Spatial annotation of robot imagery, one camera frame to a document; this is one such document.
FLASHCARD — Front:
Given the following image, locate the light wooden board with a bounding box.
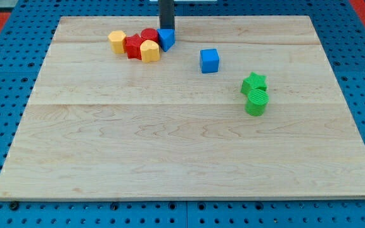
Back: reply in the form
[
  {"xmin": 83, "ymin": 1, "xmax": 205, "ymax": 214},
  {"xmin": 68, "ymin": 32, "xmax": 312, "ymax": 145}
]
[{"xmin": 0, "ymin": 16, "xmax": 365, "ymax": 201}]

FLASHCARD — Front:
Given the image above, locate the yellow heart block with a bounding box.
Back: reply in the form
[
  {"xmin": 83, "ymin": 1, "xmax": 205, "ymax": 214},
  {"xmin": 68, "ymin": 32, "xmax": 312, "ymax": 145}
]
[{"xmin": 140, "ymin": 40, "xmax": 160, "ymax": 63}]

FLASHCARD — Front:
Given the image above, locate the blue cube block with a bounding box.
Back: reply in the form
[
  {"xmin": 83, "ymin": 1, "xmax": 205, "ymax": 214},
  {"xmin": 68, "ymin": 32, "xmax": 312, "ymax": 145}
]
[{"xmin": 200, "ymin": 49, "xmax": 219, "ymax": 73}]

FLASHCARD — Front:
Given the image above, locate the green cylinder block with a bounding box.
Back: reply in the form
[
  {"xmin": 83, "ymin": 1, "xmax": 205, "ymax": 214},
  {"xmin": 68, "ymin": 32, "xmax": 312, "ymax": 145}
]
[{"xmin": 245, "ymin": 89, "xmax": 269, "ymax": 117}]

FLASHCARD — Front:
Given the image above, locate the green star block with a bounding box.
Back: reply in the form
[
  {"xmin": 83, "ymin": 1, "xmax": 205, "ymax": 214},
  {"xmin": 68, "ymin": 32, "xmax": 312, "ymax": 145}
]
[{"xmin": 240, "ymin": 72, "xmax": 267, "ymax": 95}]

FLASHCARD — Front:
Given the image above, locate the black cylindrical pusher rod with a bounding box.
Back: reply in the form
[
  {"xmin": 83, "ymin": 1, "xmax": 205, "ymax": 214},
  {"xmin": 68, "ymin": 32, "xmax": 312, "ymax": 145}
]
[{"xmin": 158, "ymin": 0, "xmax": 175, "ymax": 29}]

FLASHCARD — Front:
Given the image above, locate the yellow hexagon block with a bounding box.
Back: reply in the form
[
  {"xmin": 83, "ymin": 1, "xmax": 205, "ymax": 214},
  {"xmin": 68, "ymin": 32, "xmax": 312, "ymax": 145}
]
[{"xmin": 108, "ymin": 30, "xmax": 127, "ymax": 54}]

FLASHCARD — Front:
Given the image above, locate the red cylinder block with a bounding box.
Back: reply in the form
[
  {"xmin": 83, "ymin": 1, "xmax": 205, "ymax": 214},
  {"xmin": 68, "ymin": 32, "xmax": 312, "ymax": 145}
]
[{"xmin": 141, "ymin": 28, "xmax": 159, "ymax": 44}]

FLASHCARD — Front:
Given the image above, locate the blue triangle block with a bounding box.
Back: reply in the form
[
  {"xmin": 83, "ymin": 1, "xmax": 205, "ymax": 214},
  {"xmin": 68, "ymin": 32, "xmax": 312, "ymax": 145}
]
[{"xmin": 157, "ymin": 28, "xmax": 175, "ymax": 52}]

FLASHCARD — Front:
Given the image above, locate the red star block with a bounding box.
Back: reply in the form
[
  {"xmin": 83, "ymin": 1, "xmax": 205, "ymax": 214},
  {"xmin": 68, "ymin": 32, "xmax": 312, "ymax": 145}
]
[{"xmin": 125, "ymin": 34, "xmax": 146, "ymax": 60}]

